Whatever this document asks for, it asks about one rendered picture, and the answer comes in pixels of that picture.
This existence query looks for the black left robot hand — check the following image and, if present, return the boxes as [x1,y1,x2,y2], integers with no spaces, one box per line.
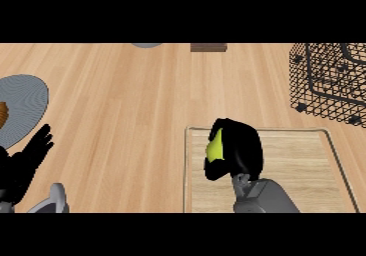
[0,123,57,206]

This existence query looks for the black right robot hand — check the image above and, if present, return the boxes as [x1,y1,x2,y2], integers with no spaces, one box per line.
[203,117,266,182]

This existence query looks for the yellow-green pear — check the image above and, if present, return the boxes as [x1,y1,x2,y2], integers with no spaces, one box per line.
[206,128,228,164]

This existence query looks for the pale wooden tray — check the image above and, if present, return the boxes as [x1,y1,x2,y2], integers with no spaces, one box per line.
[182,125,362,214]

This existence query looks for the grey round plate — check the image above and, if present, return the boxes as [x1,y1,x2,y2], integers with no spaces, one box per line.
[0,74,51,150]

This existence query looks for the brown wooden block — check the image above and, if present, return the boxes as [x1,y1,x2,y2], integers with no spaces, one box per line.
[189,43,229,53]

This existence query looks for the grey round object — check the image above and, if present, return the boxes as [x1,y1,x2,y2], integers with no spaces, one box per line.
[130,43,164,49]

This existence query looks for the black wire tiered basket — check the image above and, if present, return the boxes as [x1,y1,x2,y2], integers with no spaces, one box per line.
[288,43,366,129]

